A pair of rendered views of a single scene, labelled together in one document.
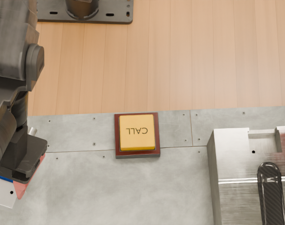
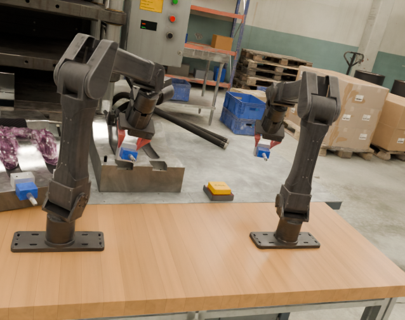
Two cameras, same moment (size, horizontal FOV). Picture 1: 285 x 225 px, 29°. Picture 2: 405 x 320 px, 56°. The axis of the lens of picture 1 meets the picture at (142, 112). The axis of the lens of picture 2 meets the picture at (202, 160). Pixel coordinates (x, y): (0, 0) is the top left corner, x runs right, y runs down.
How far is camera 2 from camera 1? 152 cm
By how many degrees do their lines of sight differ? 89
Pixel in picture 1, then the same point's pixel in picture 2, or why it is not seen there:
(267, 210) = (152, 152)
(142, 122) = (218, 187)
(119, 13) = (259, 235)
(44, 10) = (305, 235)
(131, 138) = (221, 183)
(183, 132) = (194, 195)
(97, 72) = (253, 215)
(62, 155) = (249, 191)
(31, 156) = (258, 124)
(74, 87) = (261, 211)
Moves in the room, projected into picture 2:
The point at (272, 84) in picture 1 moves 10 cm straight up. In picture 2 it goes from (147, 211) to (152, 180)
